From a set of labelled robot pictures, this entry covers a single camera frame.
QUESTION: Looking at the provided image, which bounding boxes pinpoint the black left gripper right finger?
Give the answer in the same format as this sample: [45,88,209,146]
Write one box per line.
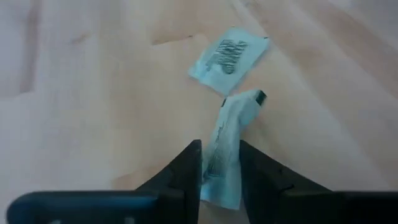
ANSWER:
[239,140,330,224]

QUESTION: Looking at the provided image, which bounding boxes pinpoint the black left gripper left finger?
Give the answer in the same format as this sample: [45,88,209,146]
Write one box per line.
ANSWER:
[136,139,203,224]

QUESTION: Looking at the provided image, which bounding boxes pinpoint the pale green sweetener packet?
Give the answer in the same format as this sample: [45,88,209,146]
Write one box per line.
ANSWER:
[188,27,270,96]
[200,89,268,211]

